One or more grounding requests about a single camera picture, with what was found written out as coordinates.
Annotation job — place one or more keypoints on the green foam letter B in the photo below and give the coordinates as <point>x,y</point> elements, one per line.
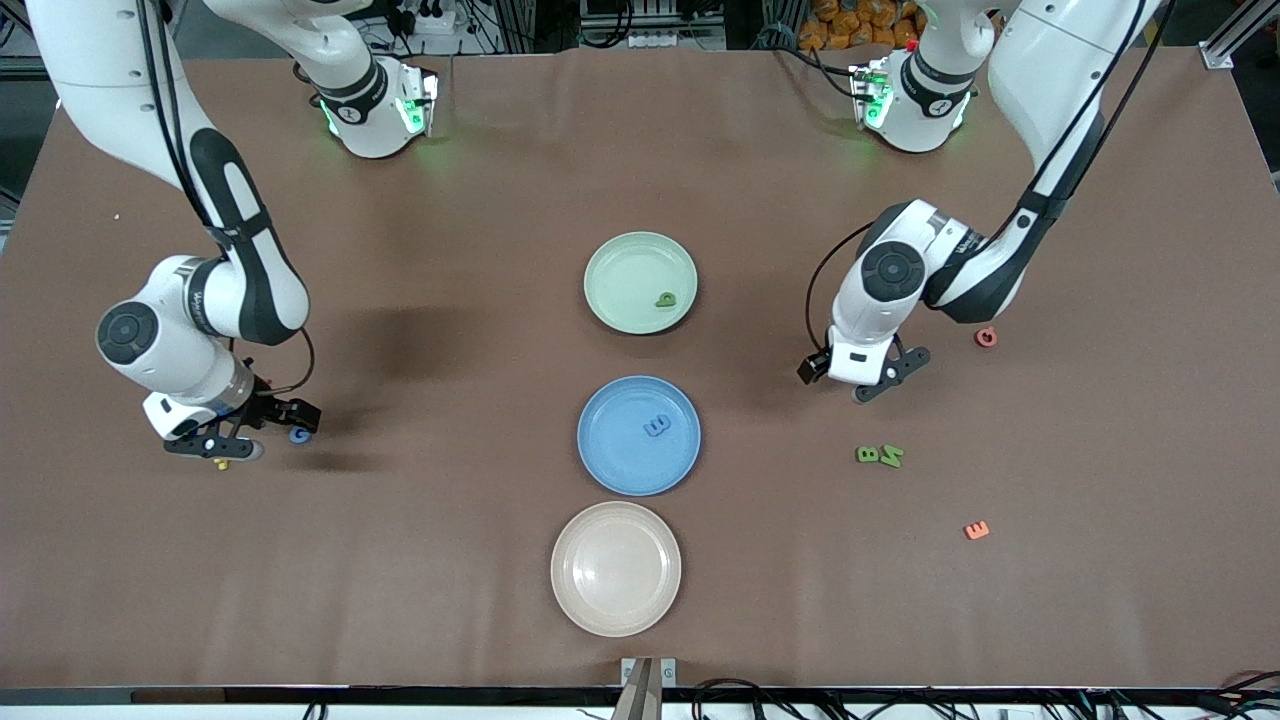
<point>867,454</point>

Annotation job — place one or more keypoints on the blue foam letter E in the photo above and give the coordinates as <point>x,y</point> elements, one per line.
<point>657,427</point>

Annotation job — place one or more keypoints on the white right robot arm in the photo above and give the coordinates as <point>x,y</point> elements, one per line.
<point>90,80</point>

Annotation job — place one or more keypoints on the green foam letter N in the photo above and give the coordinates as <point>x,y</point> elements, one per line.
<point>890,456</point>

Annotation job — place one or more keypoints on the pink foam letter a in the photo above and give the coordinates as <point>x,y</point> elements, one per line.
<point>981,337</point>

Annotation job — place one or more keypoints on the orange foam letter E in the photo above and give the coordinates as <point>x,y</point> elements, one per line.
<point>976,530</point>

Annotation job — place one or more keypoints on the pale green plate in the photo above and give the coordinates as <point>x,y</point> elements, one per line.
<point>630,275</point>

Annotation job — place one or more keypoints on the blue plate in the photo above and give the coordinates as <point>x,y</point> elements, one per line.
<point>620,450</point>

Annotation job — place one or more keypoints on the brown table cover sheet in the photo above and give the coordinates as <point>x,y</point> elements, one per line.
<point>480,600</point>

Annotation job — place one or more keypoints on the beige plate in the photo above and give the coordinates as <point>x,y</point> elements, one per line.
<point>616,569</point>

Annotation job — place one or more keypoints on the black table edge strip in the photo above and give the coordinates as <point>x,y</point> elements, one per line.
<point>400,695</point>

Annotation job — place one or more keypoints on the orange snack bag pile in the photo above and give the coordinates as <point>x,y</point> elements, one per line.
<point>860,25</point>

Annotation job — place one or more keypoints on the small white power strip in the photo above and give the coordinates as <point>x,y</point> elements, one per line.
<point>658,38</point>

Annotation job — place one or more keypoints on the white power strip with plugs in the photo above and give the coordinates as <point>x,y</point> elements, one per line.
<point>432,25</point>

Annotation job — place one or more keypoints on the grey metal camera mount bracket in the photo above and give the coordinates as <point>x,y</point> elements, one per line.
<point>640,675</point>

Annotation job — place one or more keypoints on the aluminium frame post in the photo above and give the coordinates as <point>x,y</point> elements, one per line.
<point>1235,40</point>

